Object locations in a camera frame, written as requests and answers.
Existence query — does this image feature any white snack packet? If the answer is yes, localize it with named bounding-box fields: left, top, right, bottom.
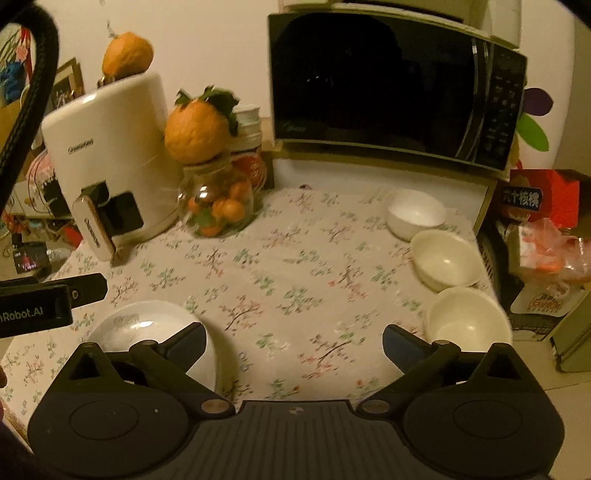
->
left=510, top=281, right=585, bottom=319

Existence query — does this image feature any framed picture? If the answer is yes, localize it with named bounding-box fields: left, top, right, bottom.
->
left=48, top=58, right=84, bottom=109

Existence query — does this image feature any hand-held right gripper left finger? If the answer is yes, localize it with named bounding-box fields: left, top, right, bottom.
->
left=67, top=322, right=235, bottom=416

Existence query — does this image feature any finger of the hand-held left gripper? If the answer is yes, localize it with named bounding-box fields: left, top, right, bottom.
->
left=68, top=272, right=109, bottom=306

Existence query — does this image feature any black microwave oven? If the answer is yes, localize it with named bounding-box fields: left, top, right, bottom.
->
left=268, top=11, right=528, bottom=171

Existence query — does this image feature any large orange with leaves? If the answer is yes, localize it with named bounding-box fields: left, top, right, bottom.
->
left=164, top=87, right=241, bottom=164

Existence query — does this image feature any red gift box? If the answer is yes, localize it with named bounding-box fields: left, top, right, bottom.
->
left=496, top=168, right=580, bottom=229

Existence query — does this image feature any white plate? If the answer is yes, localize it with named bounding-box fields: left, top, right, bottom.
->
left=87, top=300, right=218, bottom=393

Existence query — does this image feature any purple green wall sticker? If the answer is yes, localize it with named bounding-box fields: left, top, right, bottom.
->
left=515, top=87, right=555, bottom=153

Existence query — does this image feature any orange plastic bag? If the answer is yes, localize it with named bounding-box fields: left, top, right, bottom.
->
left=505, top=217, right=591, bottom=289

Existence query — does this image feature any white air fryer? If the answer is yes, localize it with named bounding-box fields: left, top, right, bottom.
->
left=41, top=71, right=183, bottom=266

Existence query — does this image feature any small black screen device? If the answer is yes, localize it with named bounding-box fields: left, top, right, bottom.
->
left=11, top=242, right=51, bottom=273

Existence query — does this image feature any cream bowl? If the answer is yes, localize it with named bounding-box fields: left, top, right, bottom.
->
left=425, top=287, right=513, bottom=354
left=410, top=229, right=482, bottom=292

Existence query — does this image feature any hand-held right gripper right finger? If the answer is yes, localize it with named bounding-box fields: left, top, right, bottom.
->
left=355, top=323, right=534, bottom=414

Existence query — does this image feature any black corrugated hose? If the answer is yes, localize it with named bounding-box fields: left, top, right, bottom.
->
left=0, top=0, right=63, bottom=222

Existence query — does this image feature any glass jar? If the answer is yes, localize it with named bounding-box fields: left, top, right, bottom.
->
left=178, top=154, right=264, bottom=238

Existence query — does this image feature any red mug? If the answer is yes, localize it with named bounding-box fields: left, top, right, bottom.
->
left=231, top=152, right=269, bottom=192

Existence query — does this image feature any large orange with stem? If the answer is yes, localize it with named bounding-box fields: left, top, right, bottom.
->
left=102, top=21, right=154, bottom=79

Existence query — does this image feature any white bowl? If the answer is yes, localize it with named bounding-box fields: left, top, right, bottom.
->
left=385, top=188, right=448, bottom=241

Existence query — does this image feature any cluster of small oranges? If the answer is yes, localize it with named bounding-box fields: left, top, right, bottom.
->
left=187, top=180, right=252, bottom=238

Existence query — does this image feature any pink round fan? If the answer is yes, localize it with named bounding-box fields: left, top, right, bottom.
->
left=25, top=148, right=61, bottom=217

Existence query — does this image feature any stack of white containers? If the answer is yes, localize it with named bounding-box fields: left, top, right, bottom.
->
left=229, top=105, right=264, bottom=155

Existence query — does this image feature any floral tablecloth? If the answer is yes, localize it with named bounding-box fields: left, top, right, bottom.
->
left=0, top=185, right=499, bottom=444

